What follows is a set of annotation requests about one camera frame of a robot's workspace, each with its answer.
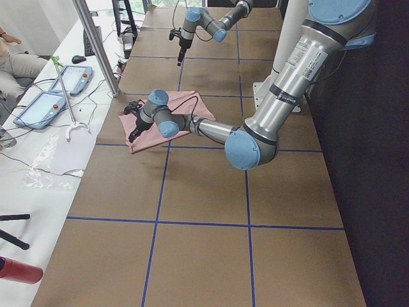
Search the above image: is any black computer mouse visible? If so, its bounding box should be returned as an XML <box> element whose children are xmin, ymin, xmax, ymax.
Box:
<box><xmin>72</xmin><ymin>55</ymin><xmax>87</xmax><ymax>64</ymax></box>

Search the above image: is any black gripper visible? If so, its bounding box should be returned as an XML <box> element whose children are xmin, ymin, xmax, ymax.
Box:
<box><xmin>177</xmin><ymin>36</ymin><xmax>192</xmax><ymax>67</ymax></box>
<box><xmin>128</xmin><ymin>110</ymin><xmax>152</xmax><ymax>143</ymax></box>

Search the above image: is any black keyboard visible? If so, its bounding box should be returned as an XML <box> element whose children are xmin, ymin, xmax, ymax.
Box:
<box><xmin>82</xmin><ymin>27</ymin><xmax>103</xmax><ymax>58</ymax></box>

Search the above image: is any clear plastic bag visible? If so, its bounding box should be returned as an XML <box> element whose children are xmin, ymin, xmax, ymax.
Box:
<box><xmin>22</xmin><ymin>134</ymin><xmax>84</xmax><ymax>191</ymax></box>

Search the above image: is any seated person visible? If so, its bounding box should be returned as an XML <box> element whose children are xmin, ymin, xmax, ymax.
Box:
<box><xmin>1</xmin><ymin>28</ymin><xmax>47</xmax><ymax>102</ymax></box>

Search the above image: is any red bottle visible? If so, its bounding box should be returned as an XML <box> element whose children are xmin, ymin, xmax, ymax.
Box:
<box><xmin>1</xmin><ymin>257</ymin><xmax>43</xmax><ymax>284</ymax></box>

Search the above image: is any pink Snoopy t-shirt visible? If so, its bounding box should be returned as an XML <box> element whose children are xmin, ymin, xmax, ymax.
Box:
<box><xmin>118</xmin><ymin>89</ymin><xmax>215</xmax><ymax>154</ymax></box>

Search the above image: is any brown paper table cover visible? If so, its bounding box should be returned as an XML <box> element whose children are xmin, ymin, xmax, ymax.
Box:
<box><xmin>33</xmin><ymin>8</ymin><xmax>365</xmax><ymax>306</ymax></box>

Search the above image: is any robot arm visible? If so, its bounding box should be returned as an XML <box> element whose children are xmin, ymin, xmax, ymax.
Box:
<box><xmin>128</xmin><ymin>1</ymin><xmax>378</xmax><ymax>170</ymax></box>
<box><xmin>169</xmin><ymin>1</ymin><xmax>254</xmax><ymax>67</ymax></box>

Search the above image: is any metal reacher grabber tool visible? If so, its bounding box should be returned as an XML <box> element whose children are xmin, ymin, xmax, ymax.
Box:
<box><xmin>50</xmin><ymin>56</ymin><xmax>91</xmax><ymax>142</ymax></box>

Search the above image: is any white paper sheet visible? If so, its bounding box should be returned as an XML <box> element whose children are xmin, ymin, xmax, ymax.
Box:
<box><xmin>50</xmin><ymin>128</ymin><xmax>96</xmax><ymax>175</ymax></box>

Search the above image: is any aluminium frame post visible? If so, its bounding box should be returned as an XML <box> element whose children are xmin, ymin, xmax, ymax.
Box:
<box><xmin>72</xmin><ymin>0</ymin><xmax>120</xmax><ymax>97</ymax></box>

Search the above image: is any black camera cable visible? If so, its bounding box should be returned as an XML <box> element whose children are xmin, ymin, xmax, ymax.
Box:
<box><xmin>171</xmin><ymin>0</ymin><xmax>215</xmax><ymax>42</ymax></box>
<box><xmin>169</xmin><ymin>95</ymin><xmax>224</xmax><ymax>145</ymax></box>

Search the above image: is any teach pendant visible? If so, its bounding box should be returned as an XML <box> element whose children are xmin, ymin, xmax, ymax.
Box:
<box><xmin>13</xmin><ymin>91</ymin><xmax>66</xmax><ymax>129</ymax></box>
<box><xmin>58</xmin><ymin>65</ymin><xmax>93</xmax><ymax>97</ymax></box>

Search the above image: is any right teach pendant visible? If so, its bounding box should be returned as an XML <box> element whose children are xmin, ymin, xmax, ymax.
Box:
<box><xmin>58</xmin><ymin>65</ymin><xmax>93</xmax><ymax>97</ymax></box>

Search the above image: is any left teach pendant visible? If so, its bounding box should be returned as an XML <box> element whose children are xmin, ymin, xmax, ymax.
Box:
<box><xmin>13</xmin><ymin>91</ymin><xmax>66</xmax><ymax>129</ymax></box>

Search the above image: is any black tripod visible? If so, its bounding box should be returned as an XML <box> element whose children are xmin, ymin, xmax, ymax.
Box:
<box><xmin>1</xmin><ymin>214</ymin><xmax>31</xmax><ymax>250</ymax></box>

